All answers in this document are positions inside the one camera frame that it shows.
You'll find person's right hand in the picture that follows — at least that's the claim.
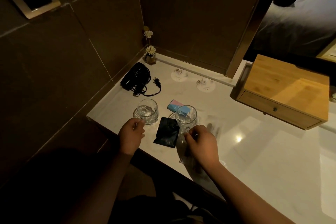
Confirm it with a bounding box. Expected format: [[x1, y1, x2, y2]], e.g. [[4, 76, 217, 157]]
[[184, 125, 221, 171]]

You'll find person's left hand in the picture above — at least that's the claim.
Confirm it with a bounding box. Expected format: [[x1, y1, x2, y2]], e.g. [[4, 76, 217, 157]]
[[118, 118, 145, 156]]

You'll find clear glass tumbler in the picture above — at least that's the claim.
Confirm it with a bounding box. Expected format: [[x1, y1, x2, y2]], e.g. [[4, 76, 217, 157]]
[[133, 98, 159, 126], [174, 105, 197, 134]]

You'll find person's left forearm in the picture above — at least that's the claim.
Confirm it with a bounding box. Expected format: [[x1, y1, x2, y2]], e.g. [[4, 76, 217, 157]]
[[59, 150, 135, 224]]

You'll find person's right forearm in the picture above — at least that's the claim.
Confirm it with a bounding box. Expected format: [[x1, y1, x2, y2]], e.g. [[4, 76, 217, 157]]
[[199, 160, 298, 224]]

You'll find clear plastic amenity packet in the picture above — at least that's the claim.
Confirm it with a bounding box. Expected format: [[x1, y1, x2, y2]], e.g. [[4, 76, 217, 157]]
[[198, 115, 226, 138], [176, 133, 201, 177]]

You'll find light blue small box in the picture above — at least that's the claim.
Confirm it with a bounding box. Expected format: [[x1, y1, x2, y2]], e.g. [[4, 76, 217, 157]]
[[179, 105, 193, 117]]

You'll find black foil packet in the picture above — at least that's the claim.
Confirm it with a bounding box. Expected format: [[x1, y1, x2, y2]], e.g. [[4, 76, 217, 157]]
[[153, 117, 180, 149]]

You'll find blue and pink small box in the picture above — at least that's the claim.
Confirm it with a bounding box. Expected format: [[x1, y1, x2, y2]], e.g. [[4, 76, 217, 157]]
[[167, 99, 185, 111]]

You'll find black hair dryer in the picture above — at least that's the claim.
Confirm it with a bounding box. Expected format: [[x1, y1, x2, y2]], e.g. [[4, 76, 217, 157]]
[[120, 62, 151, 92]]

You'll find round white paper coaster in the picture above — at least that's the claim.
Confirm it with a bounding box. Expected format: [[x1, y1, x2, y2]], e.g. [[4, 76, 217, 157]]
[[196, 78, 216, 93], [171, 68, 189, 82]]

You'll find reed diffuser bottle with flowers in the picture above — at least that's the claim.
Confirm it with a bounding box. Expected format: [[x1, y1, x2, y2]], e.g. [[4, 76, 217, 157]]
[[142, 30, 157, 66]]

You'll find person's dark clothing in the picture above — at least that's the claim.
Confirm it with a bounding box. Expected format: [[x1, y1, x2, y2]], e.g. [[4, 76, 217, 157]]
[[109, 191, 238, 224]]

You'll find wooden drawer box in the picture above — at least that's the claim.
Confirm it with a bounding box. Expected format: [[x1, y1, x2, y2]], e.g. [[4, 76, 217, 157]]
[[230, 54, 330, 130]]

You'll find bed with white sheet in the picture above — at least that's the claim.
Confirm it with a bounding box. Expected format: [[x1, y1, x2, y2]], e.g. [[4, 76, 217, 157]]
[[244, 0, 336, 60]]

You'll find black power cord with plug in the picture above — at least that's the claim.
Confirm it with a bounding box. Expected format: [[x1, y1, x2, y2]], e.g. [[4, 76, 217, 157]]
[[132, 77, 162, 97]]

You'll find light wooden frame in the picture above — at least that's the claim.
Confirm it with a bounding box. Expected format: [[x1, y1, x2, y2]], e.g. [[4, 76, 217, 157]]
[[316, 40, 336, 64]]

